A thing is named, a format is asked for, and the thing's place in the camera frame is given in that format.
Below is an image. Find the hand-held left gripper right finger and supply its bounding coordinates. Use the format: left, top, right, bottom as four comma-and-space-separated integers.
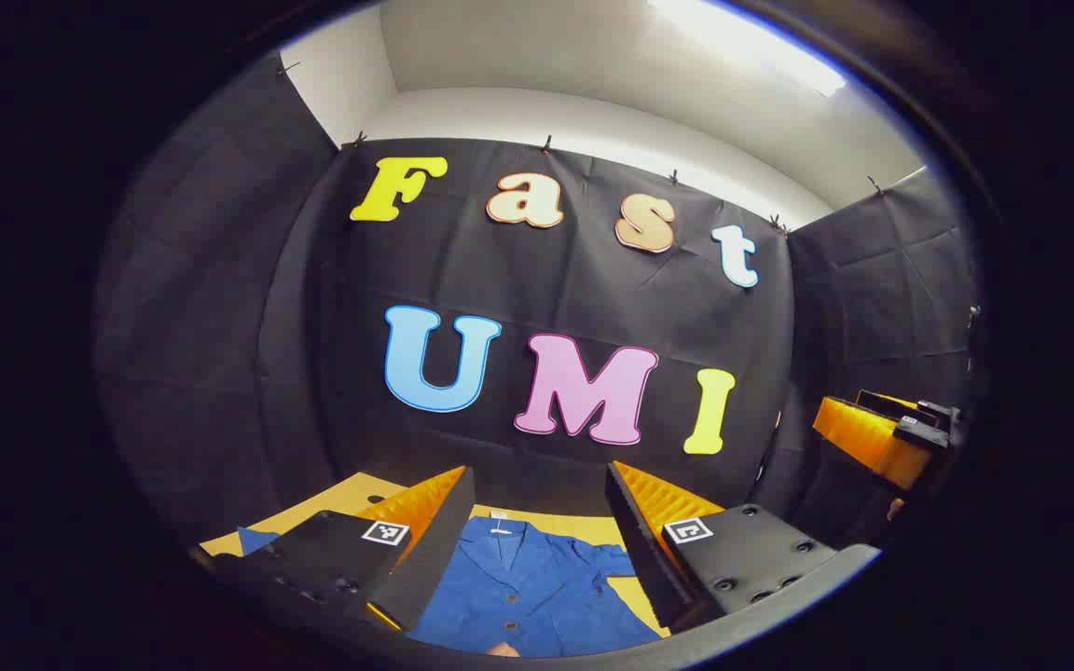
604, 459, 881, 637

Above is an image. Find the blue button shirt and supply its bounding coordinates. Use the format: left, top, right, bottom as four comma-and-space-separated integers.
237, 513, 667, 659

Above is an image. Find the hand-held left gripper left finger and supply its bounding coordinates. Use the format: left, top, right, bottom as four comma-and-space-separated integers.
206, 464, 477, 637

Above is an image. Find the black backdrop cloth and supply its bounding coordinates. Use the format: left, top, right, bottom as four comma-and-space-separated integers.
94, 51, 976, 560

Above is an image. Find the row of black cloth clips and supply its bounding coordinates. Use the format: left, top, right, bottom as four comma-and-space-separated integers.
278, 61, 885, 234

